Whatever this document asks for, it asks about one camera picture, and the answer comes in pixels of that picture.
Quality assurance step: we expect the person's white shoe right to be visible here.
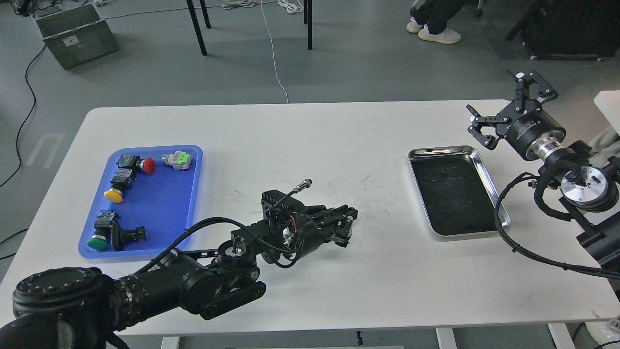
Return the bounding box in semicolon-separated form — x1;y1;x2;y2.
417;27;462;45

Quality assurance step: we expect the green push button switch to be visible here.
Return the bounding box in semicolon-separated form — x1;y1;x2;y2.
87;210;120;251

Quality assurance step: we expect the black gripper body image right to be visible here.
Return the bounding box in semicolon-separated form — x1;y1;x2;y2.
506;108;566;161

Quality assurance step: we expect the yellow push button switch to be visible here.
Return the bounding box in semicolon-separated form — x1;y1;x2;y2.
103;168;137;204

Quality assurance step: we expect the black table leg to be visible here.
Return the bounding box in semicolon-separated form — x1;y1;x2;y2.
186;0;208;57

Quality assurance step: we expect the person's white shoe left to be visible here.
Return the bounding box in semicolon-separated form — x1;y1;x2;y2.
406;17;426;34

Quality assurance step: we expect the red push button switch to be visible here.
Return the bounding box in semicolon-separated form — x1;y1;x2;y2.
116;155;156;175

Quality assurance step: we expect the black robot arm image left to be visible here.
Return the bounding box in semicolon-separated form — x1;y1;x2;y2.
1;179;358;349

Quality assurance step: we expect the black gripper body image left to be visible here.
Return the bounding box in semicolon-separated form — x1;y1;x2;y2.
286;208;340;260

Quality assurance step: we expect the silver metal tray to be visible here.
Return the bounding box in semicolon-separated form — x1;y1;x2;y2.
408;145;512;240

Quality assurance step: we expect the right-image gripper finger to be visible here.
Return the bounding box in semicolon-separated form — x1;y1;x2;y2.
466;104;512;149
506;71;558;114

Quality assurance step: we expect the blue plastic tray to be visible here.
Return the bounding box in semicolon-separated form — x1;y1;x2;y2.
77;145;203;261

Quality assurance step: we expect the left-image gripper finger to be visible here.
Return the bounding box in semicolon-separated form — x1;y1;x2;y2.
326;228;352;248
320;206;358;225

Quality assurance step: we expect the white cable on floor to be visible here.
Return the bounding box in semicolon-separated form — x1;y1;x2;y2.
222;0;305;104

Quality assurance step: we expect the black switch component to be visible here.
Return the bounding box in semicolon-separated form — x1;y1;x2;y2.
111;227;148;251

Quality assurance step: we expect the person's white shoe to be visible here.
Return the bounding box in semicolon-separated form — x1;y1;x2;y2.
417;27;462;45
406;17;426;34

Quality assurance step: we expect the grey green connector module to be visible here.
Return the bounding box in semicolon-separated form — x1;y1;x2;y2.
161;151;192;171

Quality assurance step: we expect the black cabinet on floor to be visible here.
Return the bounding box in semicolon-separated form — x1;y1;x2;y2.
505;0;620;60

